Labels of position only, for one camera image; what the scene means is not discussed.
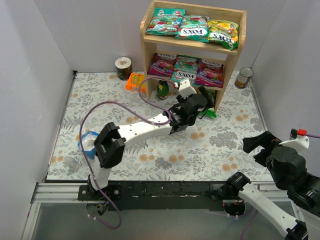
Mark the green glass bottle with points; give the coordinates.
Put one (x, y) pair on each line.
(162, 89)

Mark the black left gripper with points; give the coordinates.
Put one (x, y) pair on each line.
(202, 103)

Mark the green cassava chips bag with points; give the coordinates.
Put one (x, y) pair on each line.
(211, 111)

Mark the metal tin can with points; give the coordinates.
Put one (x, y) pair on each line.
(243, 77)

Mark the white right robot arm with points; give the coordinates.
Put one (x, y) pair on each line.
(289, 173)

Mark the wooden two-tier shelf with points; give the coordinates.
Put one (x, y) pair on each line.
(217, 53)

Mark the orange candy box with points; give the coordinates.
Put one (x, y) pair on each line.
(134, 82)

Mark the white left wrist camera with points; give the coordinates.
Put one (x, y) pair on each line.
(185, 88)

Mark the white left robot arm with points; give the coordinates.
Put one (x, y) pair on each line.
(112, 141)

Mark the yellow green Fox's candy bag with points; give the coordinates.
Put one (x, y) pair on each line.
(223, 32)

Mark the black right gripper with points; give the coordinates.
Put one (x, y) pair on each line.
(261, 146)

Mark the purple Fox's candy bag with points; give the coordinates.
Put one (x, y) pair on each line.
(162, 64)
(210, 74)

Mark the teal Fox's candy bag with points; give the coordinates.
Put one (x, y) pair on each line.
(193, 27)
(165, 21)

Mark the dark tape roll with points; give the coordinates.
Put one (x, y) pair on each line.
(123, 68)

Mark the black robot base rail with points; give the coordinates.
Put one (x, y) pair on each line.
(166, 195)

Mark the small clear plastic cup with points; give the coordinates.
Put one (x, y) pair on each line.
(72, 163)

